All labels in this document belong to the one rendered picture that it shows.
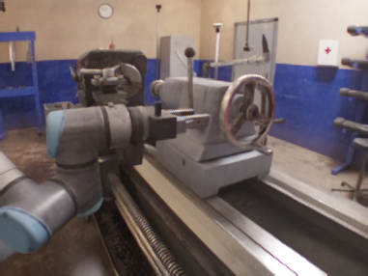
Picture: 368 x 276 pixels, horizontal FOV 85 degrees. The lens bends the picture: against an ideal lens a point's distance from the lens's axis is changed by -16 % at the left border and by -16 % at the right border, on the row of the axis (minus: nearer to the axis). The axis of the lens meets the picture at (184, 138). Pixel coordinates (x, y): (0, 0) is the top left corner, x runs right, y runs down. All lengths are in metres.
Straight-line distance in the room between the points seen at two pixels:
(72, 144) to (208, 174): 0.39
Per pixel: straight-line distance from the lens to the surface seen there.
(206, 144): 0.72
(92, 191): 0.50
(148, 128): 0.50
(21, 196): 0.43
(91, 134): 0.46
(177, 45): 5.37
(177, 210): 0.68
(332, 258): 0.80
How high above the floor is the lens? 1.22
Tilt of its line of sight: 18 degrees down
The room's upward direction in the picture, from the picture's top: 2 degrees clockwise
